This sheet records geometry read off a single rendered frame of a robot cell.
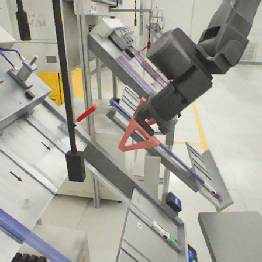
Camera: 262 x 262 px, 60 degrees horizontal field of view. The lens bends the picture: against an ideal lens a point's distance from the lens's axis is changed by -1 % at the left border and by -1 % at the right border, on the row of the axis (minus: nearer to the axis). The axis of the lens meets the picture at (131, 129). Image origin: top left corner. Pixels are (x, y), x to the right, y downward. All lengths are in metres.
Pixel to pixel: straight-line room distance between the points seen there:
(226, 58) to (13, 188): 0.42
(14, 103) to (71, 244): 0.54
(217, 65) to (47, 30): 1.15
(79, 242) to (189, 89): 0.63
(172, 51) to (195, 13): 7.58
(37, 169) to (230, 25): 0.44
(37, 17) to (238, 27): 1.18
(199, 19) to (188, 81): 7.57
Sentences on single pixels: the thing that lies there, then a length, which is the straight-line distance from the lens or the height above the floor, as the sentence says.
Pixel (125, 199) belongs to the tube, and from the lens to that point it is 0.60.
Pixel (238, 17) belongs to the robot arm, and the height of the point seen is 1.29.
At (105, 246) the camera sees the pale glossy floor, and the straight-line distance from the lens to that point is 1.62.
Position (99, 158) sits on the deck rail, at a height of 0.94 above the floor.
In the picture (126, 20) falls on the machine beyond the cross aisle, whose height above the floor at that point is 1.28.
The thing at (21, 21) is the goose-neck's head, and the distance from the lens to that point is 0.45.
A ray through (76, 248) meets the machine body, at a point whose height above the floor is 0.62.
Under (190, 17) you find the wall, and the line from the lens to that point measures 7.95.
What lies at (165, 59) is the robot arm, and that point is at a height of 1.23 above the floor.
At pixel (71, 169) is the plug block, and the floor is 1.10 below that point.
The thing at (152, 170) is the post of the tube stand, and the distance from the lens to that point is 0.90.
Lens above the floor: 1.28
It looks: 26 degrees down
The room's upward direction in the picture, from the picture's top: straight up
